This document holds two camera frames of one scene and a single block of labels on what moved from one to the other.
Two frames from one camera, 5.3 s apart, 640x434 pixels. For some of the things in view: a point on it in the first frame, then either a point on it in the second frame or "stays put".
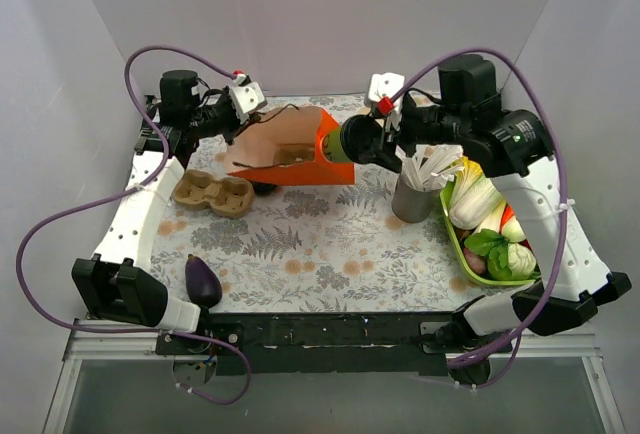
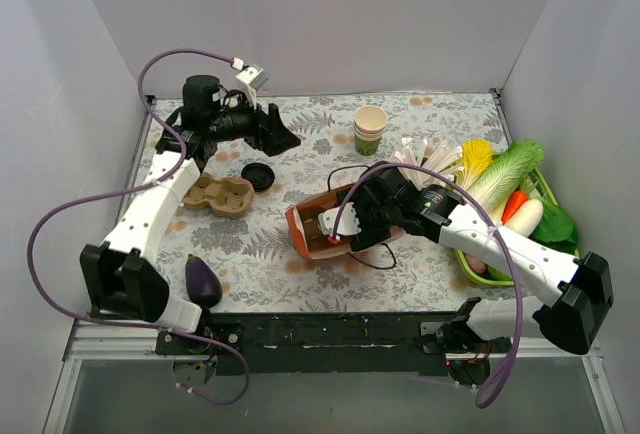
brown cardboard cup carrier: [288, 153] → [313, 231]
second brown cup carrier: [228, 196] stays put
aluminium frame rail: [132, 340] stays put
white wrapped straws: [431, 165] stays put
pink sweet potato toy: [476, 262] stays put
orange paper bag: [283, 144] → [303, 220]
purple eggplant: [202, 283] stays put
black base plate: [316, 342] stays put
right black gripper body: [373, 141] → [367, 236]
